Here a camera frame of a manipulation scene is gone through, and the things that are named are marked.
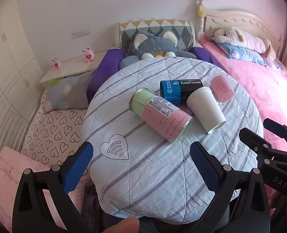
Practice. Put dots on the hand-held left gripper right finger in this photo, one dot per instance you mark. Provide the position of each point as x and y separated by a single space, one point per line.
204 166

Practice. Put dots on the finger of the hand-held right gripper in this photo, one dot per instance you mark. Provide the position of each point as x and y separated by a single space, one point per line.
276 127
251 140

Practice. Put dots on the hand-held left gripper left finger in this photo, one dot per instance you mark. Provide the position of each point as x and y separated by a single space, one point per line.
76 166

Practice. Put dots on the white paper cup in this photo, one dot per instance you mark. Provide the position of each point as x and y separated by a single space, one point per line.
204 109

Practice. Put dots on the small pink cup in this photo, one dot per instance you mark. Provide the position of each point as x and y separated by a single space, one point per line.
221 87

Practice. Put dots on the person's left hand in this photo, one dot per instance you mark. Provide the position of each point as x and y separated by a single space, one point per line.
122 225

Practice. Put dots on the heart print bed sheet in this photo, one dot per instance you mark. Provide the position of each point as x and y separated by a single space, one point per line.
53 131

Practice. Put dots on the pink bedspread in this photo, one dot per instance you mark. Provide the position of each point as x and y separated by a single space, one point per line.
255 85

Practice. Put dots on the striped white quilt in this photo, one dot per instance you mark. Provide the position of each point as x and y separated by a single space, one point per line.
145 172

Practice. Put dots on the pink and green can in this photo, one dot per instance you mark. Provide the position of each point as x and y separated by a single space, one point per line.
158 116

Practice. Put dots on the pink folded blanket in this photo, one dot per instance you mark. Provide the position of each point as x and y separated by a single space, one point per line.
5 174

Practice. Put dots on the grey floral pillow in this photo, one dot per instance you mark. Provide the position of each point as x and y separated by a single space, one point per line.
63 94

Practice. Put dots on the blue and black can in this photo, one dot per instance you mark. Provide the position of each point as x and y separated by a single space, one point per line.
173 91

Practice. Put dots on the blue printed pillow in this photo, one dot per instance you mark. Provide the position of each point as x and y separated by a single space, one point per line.
240 52

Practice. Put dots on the white dog plush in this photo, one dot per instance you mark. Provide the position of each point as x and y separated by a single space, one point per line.
242 40

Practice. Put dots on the purple bolster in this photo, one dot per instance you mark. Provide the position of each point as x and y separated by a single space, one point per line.
104 68
204 54

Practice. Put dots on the cream nightstand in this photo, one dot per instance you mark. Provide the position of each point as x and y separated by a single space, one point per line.
73 66

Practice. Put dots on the pink bunny toy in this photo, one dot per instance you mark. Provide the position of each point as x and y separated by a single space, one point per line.
56 63
88 55

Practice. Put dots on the cream bed headboard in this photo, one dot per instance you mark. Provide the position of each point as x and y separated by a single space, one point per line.
242 19

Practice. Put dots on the white wardrobe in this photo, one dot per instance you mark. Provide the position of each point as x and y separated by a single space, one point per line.
7 65

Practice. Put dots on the grey cat plush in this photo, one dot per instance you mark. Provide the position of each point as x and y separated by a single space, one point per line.
155 46

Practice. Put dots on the triangle patterned cushion cover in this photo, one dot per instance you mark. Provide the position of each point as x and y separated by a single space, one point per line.
145 25

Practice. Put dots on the white wall socket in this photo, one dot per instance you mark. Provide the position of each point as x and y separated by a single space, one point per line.
80 34

